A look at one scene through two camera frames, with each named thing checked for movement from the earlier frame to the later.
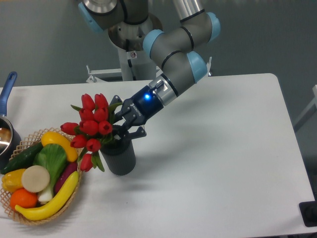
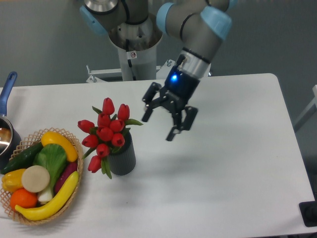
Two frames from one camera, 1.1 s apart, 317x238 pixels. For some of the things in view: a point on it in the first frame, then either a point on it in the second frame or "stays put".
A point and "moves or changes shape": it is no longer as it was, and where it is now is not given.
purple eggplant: x=69 y=168 stays put
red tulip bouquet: x=94 y=127 moves or changes shape
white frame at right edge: x=311 y=104 stays put
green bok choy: x=53 y=156 stays put
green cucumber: x=23 y=159 stays put
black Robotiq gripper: x=135 y=111 -> x=180 y=86
